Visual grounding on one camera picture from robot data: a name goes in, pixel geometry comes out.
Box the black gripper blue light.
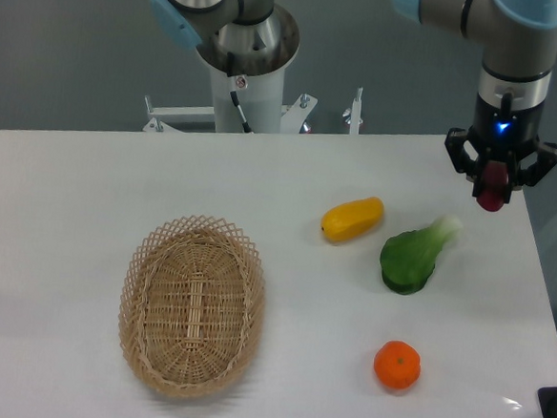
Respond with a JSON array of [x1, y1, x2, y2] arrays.
[[444, 95, 557, 204]]

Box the dark red sweet potato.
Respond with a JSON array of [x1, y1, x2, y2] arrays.
[[476, 161, 508, 213]]

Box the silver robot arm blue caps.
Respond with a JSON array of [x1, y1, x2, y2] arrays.
[[150, 0, 557, 212]]

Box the oval woven wicker basket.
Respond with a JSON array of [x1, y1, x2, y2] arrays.
[[118, 216, 265, 399]]

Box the green bok choy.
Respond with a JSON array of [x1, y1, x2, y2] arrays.
[[379, 215, 463, 296]]

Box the yellow mango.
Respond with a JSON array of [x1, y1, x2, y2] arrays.
[[320, 197, 384, 243]]

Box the orange tangerine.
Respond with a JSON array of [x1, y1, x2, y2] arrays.
[[373, 341, 422, 391]]

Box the white metal mounting frame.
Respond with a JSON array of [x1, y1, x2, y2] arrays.
[[142, 87, 364, 136]]

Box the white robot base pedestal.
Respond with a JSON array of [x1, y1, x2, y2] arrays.
[[190, 0, 304, 138]]

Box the black cable on pedestal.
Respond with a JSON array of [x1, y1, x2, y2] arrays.
[[222, 52, 259, 135]]

